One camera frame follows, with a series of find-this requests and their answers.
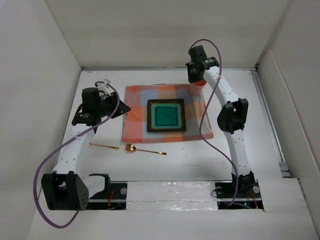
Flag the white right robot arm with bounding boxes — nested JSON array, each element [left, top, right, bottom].
[[186, 45, 255, 197]]

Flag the green square ceramic plate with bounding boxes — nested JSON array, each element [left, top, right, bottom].
[[146, 99, 187, 133]]

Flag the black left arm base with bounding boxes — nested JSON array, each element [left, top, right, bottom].
[[86, 181, 128, 211]]

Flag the orange grey checkered cloth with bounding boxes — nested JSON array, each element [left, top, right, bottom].
[[121, 84, 214, 144]]

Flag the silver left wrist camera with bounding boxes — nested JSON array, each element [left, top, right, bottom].
[[94, 78, 111, 91]]

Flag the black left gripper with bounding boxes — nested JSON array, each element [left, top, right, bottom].
[[96, 92, 130, 119]]

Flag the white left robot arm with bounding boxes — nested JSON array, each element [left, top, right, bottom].
[[41, 82, 131, 211]]

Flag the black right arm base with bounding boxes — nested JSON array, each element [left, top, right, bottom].
[[211, 172, 264, 210]]

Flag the gold fork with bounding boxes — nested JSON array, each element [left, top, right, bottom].
[[88, 142, 120, 150]]

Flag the gold spoon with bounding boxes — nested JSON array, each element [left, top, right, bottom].
[[125, 144, 167, 155]]

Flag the coral plastic cup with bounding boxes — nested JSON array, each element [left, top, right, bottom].
[[189, 79, 207, 96]]

